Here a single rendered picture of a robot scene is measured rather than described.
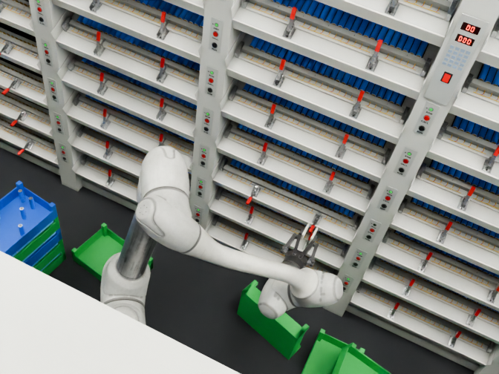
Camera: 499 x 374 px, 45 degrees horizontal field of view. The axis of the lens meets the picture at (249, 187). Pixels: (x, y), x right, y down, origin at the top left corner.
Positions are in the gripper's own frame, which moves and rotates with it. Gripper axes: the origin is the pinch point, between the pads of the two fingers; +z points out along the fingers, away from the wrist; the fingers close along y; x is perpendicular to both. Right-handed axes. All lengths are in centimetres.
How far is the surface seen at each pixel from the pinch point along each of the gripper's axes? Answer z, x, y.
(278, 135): 2.1, 35.8, -21.9
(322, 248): 13.3, -18.5, 6.1
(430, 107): -3, 70, 20
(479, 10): -7, 103, 21
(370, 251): 7.0, -2.5, 23.8
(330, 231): 7.2, -1.7, 6.9
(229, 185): 7.7, -1.3, -37.2
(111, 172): 18, -36, -99
